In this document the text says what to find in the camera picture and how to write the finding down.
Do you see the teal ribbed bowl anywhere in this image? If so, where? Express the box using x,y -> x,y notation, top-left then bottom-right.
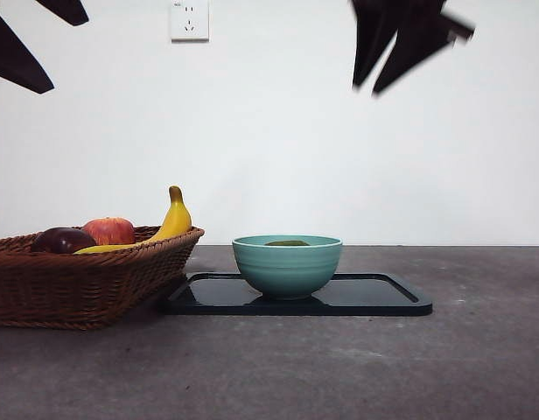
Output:
232,234 -> 344,301

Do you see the dark purple round fruit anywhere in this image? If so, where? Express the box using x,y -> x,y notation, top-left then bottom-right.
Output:
31,227 -> 98,255

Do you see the red apple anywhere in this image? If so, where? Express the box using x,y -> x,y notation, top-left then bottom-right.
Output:
80,217 -> 136,246

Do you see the yellow banana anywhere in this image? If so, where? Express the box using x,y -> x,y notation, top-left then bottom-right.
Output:
72,185 -> 193,256

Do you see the brown wicker basket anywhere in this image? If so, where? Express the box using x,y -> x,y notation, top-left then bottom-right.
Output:
0,225 -> 206,331

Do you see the black rectangular tray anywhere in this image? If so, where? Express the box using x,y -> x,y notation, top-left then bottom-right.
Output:
157,271 -> 433,317

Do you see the white wall socket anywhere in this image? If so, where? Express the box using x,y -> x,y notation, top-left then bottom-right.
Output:
171,0 -> 210,43

